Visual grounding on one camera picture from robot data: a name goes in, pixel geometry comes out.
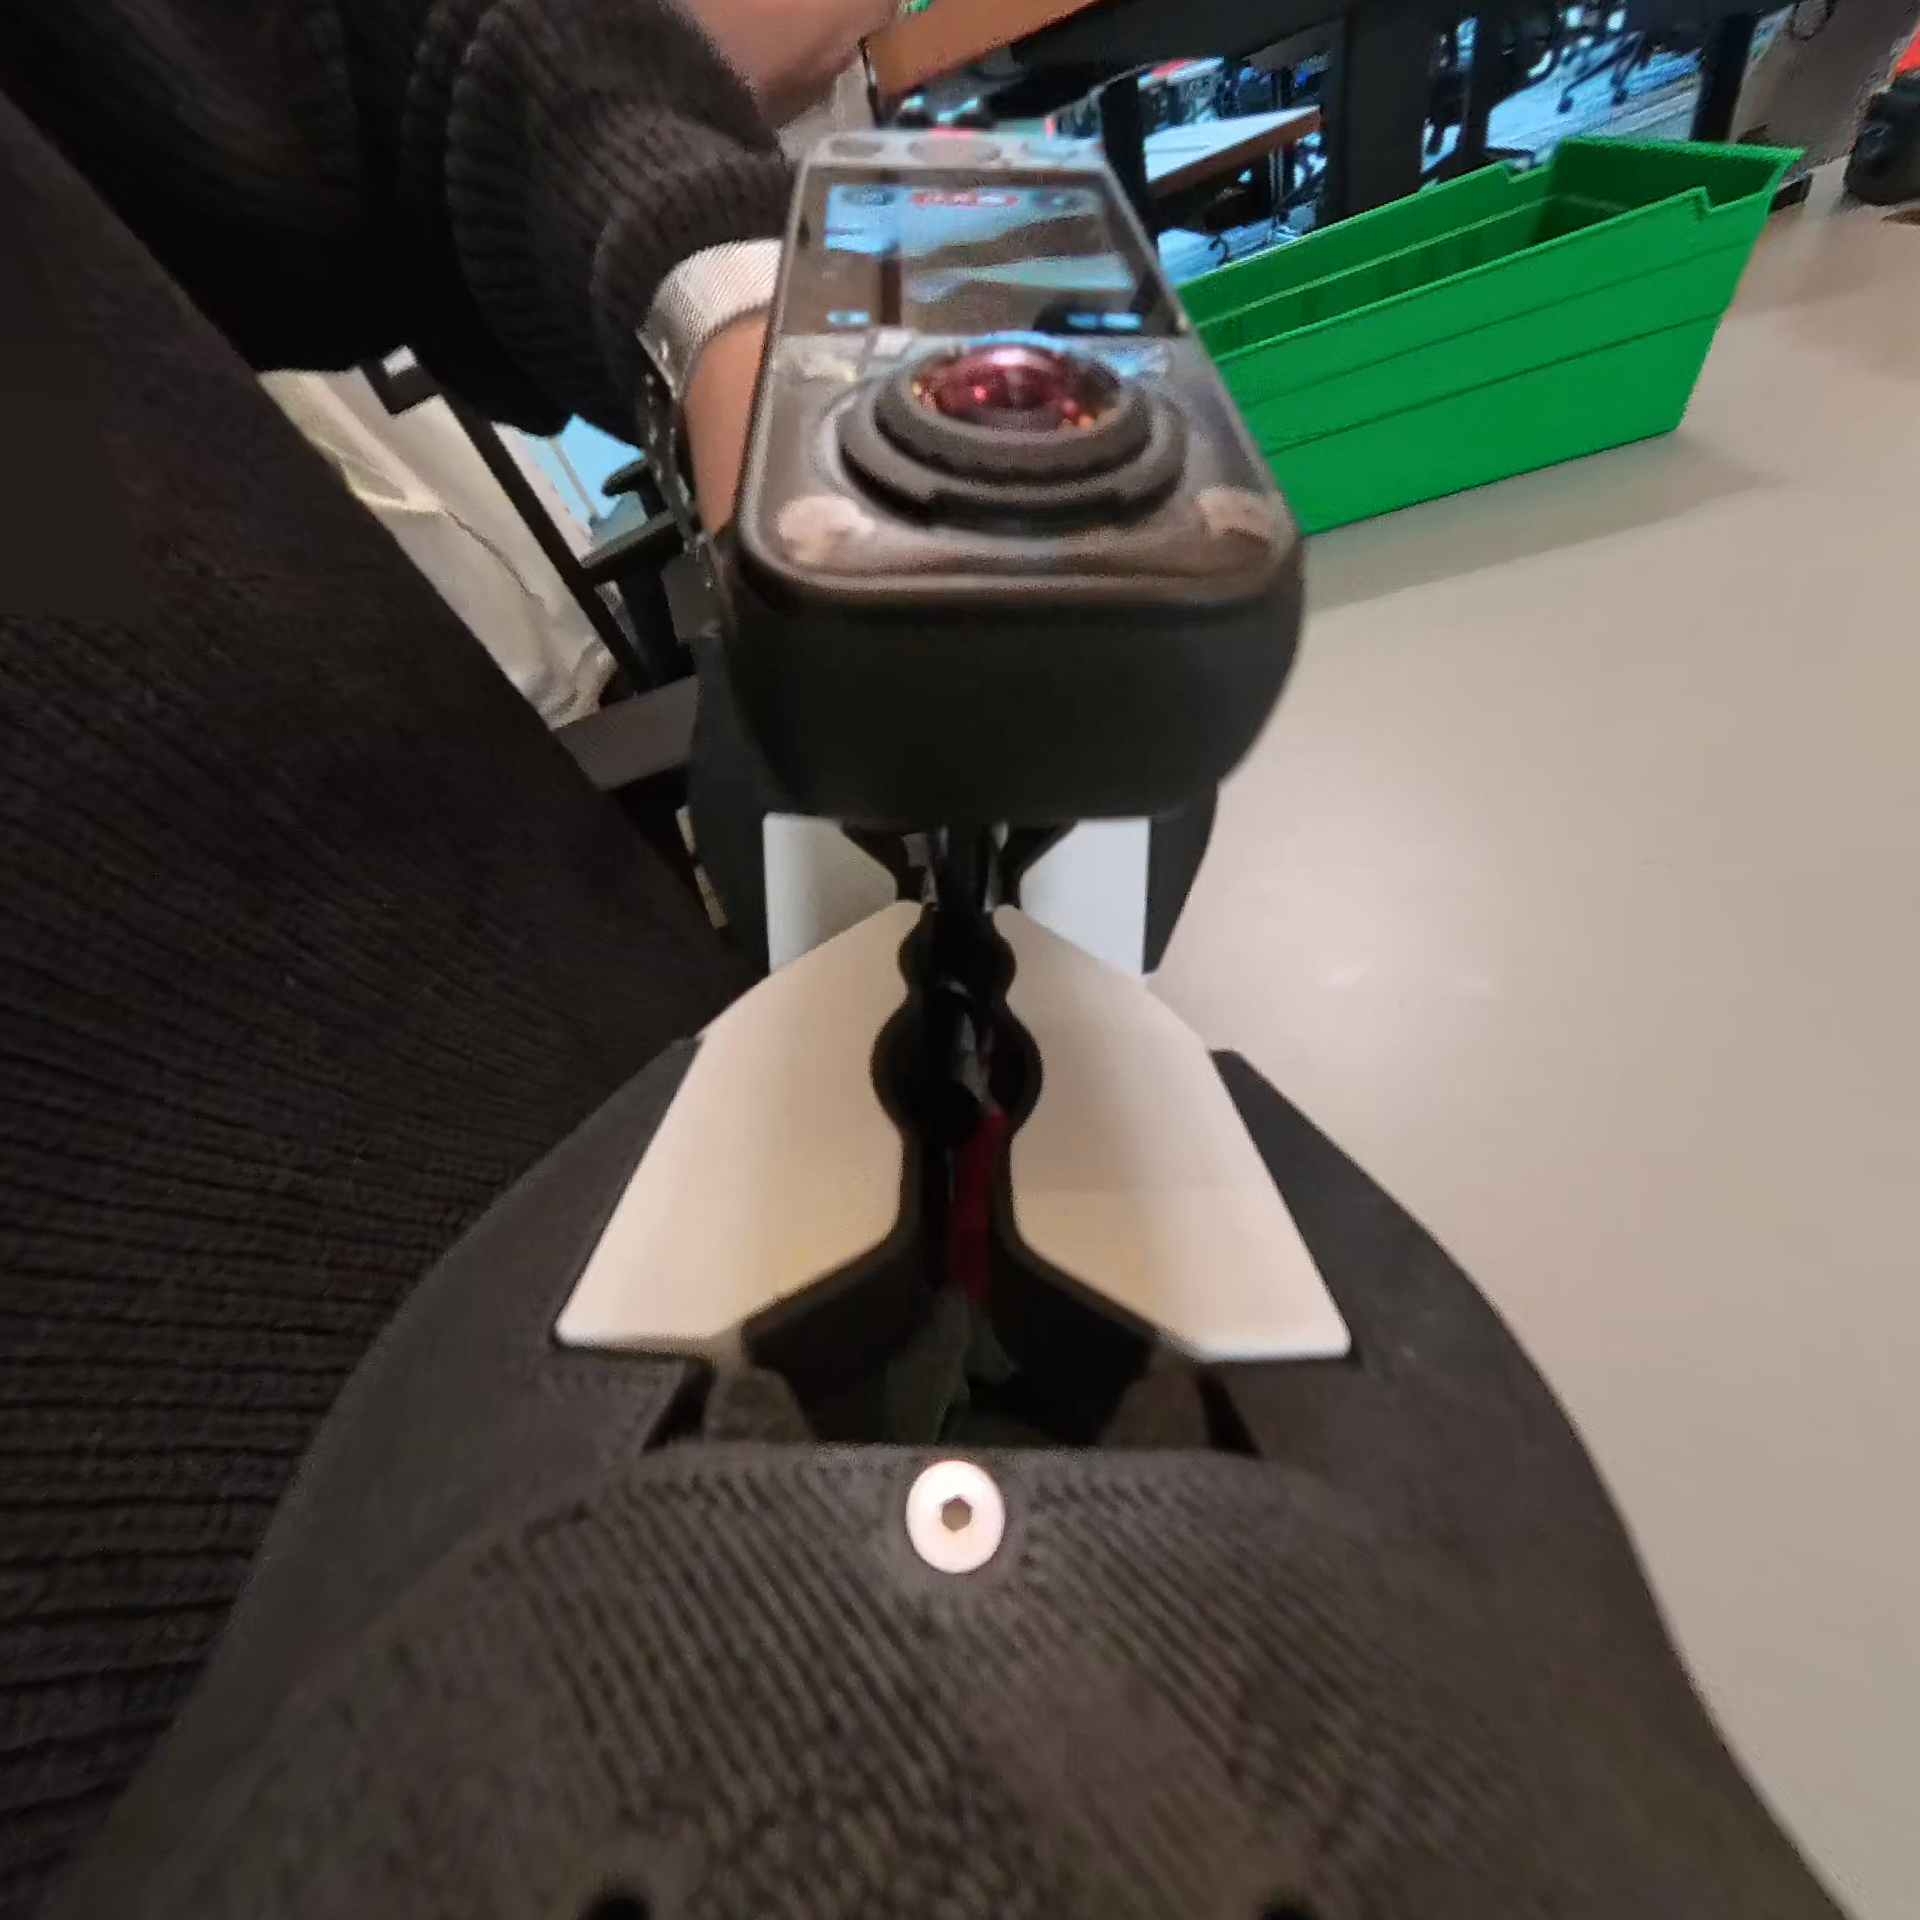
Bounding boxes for grey mesh wrist strap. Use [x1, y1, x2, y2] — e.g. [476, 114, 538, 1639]
[638, 240, 785, 560]

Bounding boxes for black velcro strap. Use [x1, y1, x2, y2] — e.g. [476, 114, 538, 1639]
[900, 831, 1011, 1058]

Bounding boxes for green plastic bin stack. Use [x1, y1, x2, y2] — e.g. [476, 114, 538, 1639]
[1174, 136, 1805, 536]

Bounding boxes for red dry erase marker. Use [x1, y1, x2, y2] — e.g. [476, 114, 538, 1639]
[948, 1101, 1011, 1295]

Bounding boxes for person's left forearm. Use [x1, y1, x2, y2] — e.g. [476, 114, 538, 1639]
[0, 0, 788, 442]

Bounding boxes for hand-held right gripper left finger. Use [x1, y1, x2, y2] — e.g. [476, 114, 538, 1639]
[555, 900, 922, 1346]

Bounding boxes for long wooden desk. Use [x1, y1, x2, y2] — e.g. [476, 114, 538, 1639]
[866, 0, 1145, 108]

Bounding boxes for black office chair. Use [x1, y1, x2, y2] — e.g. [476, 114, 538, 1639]
[555, 447, 712, 788]

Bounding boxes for person's left hand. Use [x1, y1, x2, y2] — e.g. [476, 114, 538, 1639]
[681, 320, 776, 530]

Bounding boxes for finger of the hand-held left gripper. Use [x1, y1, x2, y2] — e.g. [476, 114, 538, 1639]
[761, 814, 929, 968]
[1017, 818, 1155, 976]

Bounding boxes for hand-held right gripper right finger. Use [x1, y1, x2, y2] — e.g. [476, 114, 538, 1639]
[990, 907, 1356, 1365]

